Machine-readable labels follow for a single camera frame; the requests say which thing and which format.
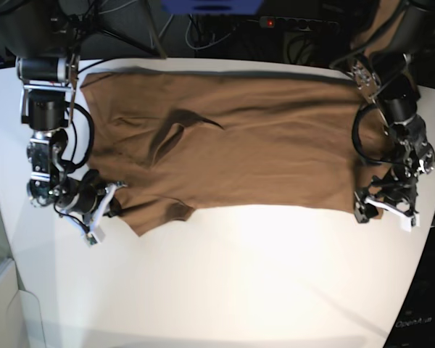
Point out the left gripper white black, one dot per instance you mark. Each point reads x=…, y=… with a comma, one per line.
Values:
x=396, y=193

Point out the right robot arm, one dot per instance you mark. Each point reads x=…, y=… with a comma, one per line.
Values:
x=46, y=44

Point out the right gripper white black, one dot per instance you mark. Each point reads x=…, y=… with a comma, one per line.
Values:
x=85, y=202

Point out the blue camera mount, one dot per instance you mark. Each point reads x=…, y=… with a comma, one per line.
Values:
x=212, y=7

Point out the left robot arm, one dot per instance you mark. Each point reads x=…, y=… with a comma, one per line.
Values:
x=379, y=64

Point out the brown T-shirt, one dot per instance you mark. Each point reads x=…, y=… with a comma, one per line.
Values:
x=188, y=142

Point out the white bin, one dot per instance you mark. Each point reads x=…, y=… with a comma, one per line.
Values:
x=20, y=315

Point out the black OpenArm base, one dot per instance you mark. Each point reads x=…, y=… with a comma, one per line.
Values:
x=415, y=323

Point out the white power strip red switch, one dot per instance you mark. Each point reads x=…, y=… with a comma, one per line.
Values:
x=295, y=24

